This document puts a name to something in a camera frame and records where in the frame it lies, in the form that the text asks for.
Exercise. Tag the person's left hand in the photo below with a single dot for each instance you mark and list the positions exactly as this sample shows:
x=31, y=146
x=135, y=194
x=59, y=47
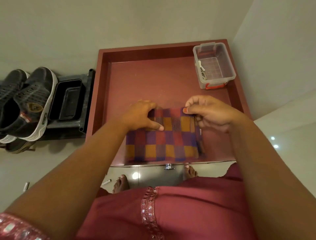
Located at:
x=140, y=116

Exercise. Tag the person's right hand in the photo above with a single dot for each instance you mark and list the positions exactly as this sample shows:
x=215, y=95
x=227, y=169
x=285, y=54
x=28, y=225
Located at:
x=212, y=111

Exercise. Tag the purple orange checked cloth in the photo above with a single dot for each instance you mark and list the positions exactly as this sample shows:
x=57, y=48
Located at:
x=163, y=143

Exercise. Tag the red tray table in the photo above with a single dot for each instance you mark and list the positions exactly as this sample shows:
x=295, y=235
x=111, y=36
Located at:
x=148, y=79

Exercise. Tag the clear plastic box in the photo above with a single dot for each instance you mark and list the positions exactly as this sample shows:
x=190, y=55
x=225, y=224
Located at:
x=214, y=64

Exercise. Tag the black shoe rack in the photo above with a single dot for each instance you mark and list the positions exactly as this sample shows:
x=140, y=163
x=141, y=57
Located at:
x=86, y=103

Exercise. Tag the dark grey sneaker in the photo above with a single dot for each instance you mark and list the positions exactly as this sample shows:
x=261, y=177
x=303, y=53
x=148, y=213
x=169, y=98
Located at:
x=34, y=103
x=10, y=99

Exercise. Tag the lone white battery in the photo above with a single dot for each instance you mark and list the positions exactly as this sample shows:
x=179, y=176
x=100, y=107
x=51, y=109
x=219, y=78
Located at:
x=26, y=187

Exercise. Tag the person's left forearm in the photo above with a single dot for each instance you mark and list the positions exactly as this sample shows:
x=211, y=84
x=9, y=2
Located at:
x=66, y=173

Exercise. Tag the person's right forearm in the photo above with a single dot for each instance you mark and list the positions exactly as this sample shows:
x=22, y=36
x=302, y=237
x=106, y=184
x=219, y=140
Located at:
x=271, y=178

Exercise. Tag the person's left foot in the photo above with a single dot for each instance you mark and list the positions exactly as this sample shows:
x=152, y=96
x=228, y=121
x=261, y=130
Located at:
x=121, y=184

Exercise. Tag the black plastic tray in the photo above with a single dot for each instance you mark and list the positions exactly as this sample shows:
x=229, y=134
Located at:
x=66, y=100

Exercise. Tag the pink embroidered tunic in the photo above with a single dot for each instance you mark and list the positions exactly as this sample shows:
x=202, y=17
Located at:
x=172, y=210

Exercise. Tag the olive brown sandal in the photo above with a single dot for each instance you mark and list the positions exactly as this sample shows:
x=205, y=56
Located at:
x=18, y=146

